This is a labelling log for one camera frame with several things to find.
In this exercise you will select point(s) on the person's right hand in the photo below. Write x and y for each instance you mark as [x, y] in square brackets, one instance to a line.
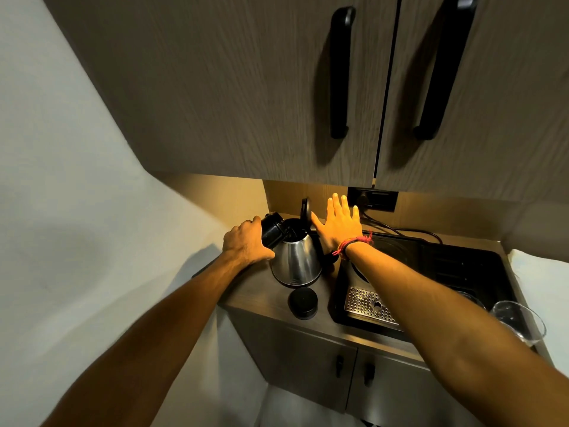
[342, 229]

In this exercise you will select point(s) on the person's left hand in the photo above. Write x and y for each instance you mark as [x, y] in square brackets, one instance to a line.
[242, 242]

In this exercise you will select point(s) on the person's right thumb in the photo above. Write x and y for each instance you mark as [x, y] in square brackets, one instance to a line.
[318, 223]

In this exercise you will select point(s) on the person's left thumb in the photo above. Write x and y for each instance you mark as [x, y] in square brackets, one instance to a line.
[267, 256]

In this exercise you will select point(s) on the person's right little finger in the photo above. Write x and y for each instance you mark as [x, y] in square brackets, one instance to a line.
[356, 212]

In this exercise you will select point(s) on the person's right middle finger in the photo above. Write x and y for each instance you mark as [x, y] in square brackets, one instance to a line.
[337, 204]

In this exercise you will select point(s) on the black bottle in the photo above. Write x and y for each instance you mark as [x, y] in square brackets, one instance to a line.
[273, 231]

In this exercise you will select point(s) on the stainless steel electric kettle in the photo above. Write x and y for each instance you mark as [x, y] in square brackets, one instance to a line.
[297, 262]

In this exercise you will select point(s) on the person's left forearm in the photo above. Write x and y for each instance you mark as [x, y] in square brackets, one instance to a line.
[155, 342]

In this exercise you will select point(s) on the person's right forearm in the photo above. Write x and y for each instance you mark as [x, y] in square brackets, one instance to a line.
[458, 346]

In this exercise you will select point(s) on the black round bottle cap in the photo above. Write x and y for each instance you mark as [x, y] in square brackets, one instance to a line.
[302, 303]

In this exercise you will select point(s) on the perforated metal grate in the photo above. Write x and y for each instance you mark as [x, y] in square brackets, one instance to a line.
[369, 304]

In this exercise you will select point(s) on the grey lower cabinet door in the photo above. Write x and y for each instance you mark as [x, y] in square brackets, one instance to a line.
[293, 355]
[400, 395]

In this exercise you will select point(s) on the black tray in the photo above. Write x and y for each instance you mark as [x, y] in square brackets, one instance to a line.
[449, 266]

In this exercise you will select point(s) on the clear drinking glass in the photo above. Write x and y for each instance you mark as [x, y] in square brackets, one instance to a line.
[472, 299]
[518, 320]

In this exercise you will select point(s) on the wooden upper cabinet door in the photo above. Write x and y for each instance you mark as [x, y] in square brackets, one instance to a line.
[502, 128]
[222, 84]

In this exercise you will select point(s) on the white cloth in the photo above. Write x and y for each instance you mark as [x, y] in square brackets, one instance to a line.
[544, 293]

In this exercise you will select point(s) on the black wall socket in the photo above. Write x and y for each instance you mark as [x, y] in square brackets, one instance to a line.
[378, 200]

